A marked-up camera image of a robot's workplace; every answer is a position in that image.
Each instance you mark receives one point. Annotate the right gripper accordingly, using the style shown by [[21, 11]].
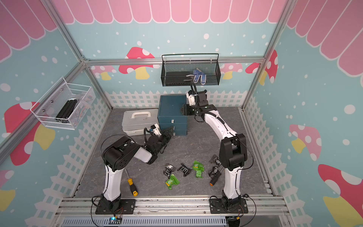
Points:
[[185, 109]]

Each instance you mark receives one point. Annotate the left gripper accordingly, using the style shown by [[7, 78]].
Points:
[[167, 135]]

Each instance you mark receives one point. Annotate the teal drawer cabinet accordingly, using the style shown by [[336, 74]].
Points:
[[170, 114]]

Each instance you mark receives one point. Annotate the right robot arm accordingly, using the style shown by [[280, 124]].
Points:
[[233, 148]]

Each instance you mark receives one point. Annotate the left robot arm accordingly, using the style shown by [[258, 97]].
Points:
[[119, 154]]

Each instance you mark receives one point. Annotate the black cookie pack left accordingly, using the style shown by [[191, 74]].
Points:
[[169, 169]]

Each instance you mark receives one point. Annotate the black cookie pack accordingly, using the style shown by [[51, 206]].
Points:
[[215, 160], [214, 172], [184, 169], [169, 169]]

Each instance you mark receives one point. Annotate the grey plastic toolbox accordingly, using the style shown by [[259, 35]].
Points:
[[134, 122]]

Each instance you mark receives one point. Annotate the blue white item in basket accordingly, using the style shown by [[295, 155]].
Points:
[[197, 76]]

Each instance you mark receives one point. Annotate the black cookie pack centre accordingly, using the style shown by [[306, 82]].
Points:
[[184, 169]]

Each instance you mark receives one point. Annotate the green cookie pack front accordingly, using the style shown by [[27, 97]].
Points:
[[172, 181]]

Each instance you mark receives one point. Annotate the green cookie pack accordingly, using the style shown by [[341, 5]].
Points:
[[172, 181], [199, 168]]

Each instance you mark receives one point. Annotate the green cookie pack right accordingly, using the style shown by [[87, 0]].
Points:
[[199, 168]]

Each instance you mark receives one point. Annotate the yellow black screwdriver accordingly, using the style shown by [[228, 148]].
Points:
[[132, 186]]

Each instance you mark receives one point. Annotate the black cookie pack far right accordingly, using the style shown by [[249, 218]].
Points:
[[215, 160]]

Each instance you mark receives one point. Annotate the orange black screwdriver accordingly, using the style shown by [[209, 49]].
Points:
[[213, 181]]

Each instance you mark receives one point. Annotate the small green circuit board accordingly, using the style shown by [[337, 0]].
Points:
[[115, 221]]

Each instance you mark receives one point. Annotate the black box in white basket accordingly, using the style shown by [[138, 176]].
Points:
[[66, 111]]

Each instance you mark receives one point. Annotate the black wire wall basket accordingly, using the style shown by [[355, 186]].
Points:
[[208, 63]]

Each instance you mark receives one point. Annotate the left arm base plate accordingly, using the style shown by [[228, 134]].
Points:
[[118, 207]]

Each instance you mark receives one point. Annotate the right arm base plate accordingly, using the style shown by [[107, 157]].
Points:
[[223, 205]]

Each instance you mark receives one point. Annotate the white wire wall basket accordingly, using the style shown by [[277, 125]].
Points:
[[51, 103]]

